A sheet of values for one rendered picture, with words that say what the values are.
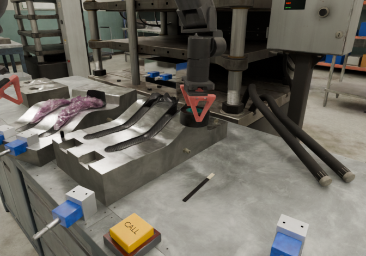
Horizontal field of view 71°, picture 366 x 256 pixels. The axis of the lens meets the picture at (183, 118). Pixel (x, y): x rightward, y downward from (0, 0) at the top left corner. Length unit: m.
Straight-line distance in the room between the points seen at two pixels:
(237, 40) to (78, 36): 4.08
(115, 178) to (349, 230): 0.51
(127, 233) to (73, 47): 4.58
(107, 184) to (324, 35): 0.92
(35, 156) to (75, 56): 4.21
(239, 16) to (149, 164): 0.72
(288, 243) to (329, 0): 0.87
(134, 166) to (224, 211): 0.24
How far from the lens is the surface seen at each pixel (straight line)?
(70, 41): 4.96
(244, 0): 1.12
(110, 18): 8.63
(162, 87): 1.57
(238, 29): 1.14
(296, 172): 0.81
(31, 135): 0.89
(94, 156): 0.71
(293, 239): 0.55
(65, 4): 4.95
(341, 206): 0.73
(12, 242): 1.91
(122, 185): 0.66
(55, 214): 0.62
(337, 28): 1.13
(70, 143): 0.80
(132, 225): 0.55
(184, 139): 0.76
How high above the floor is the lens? 1.21
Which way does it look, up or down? 22 degrees down
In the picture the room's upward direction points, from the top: straight up
